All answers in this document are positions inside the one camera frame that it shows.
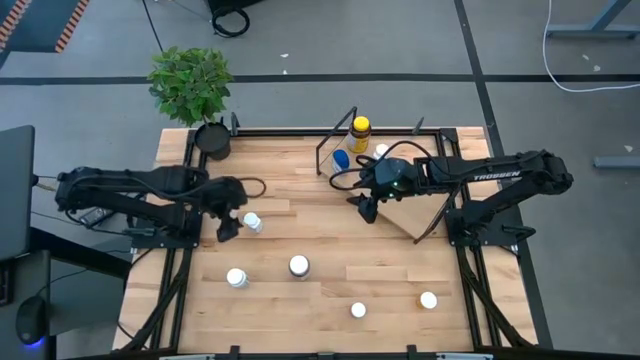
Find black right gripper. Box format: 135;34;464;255
346;156;420;225

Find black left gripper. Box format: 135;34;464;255
199;174;250;245

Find white medicine bottle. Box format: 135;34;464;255
225;267;250;290

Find blue-capped clear bottle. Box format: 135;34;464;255
331;148;351;175

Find yellow-capped amber bottle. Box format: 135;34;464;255
345;115;373;155

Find black plant pot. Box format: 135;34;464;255
193;121;233;162

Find black power adapter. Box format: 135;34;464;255
78;205;117;229

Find green leafy plant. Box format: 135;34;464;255
147;46;235;128

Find dark grey desk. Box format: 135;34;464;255
0;227;132;360

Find black computer mouse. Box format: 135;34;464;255
14;294;49;347

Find black desk monitor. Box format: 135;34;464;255
0;124;37;262

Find black floor box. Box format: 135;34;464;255
206;0;266;14

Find grey table foot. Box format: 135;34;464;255
593;155;640;170

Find dark mat orange stripes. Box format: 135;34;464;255
0;0;92;55

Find blue-grey table leg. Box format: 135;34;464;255
544;0;640;41

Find wooden shelf black frame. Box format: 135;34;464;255
314;105;464;246

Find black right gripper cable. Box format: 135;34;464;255
328;140;437;193

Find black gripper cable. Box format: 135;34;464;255
328;140;437;193
234;175;268;200

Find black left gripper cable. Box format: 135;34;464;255
234;175;268;200

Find black aluminium table frame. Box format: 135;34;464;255
112;112;539;360

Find coiled black cable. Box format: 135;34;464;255
210;5;251;39

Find white floor cable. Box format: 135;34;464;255
542;0;640;94

